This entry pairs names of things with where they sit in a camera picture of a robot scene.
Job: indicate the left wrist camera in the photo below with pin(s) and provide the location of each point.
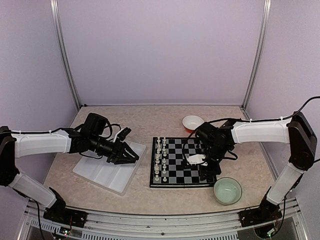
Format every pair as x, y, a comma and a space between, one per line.
121, 134

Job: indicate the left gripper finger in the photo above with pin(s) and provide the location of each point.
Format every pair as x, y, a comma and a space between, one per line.
129, 153
122, 161

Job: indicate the black white chessboard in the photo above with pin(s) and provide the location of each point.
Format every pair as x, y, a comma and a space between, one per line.
178, 176

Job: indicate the right aluminium frame post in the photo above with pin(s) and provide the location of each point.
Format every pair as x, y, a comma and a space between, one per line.
258, 53

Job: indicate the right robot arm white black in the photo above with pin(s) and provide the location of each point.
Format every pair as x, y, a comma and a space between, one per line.
254, 168

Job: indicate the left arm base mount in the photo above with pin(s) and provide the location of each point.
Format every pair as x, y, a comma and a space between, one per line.
65, 216

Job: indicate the aluminium frame post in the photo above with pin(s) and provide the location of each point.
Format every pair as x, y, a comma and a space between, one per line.
258, 53
54, 5

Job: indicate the red white bowl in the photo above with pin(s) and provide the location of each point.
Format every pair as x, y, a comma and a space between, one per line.
191, 122

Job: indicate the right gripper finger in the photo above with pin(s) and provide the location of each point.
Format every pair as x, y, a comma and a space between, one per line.
202, 174
212, 176

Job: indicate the left aluminium frame post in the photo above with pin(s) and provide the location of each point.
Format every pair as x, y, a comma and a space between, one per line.
54, 5

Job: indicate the white plastic compartment tray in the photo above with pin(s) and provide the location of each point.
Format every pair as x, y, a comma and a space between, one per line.
111, 177

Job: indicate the front aluminium rail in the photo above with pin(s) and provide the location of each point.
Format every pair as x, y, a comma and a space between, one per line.
101, 225

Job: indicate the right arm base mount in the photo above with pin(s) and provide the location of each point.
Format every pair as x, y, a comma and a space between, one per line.
259, 215

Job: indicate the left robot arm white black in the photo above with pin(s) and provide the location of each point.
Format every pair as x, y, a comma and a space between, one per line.
87, 136

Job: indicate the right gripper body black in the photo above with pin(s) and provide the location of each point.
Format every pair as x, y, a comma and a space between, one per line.
216, 169

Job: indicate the green glass bowl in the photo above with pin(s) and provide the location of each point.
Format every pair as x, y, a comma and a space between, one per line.
227, 191

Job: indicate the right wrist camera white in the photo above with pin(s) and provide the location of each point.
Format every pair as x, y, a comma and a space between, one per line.
197, 160

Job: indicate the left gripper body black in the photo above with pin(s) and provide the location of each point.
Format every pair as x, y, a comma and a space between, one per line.
112, 153

